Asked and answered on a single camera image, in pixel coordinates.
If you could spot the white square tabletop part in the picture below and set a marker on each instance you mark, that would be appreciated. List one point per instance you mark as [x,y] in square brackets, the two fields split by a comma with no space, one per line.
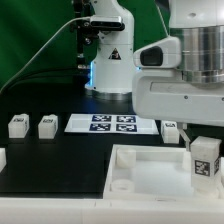
[149,172]

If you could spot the white sheet with AprilTags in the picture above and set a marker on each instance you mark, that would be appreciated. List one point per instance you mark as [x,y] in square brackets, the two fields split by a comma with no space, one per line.
[107,123]

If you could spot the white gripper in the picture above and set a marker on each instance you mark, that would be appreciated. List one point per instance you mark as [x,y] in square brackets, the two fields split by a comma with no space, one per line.
[160,93]

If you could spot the black camera on mount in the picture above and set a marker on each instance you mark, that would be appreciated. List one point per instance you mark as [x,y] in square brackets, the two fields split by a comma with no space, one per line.
[110,23]

